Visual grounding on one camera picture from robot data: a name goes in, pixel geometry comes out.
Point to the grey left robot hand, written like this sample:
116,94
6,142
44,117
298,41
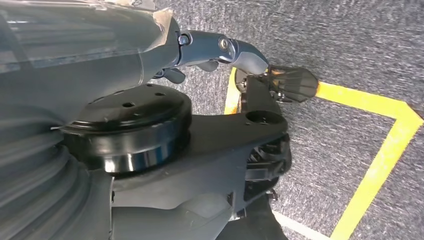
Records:
82,49

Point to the black robot leg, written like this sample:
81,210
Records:
215,139

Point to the yellow floor tape square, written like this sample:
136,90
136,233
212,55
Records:
364,101

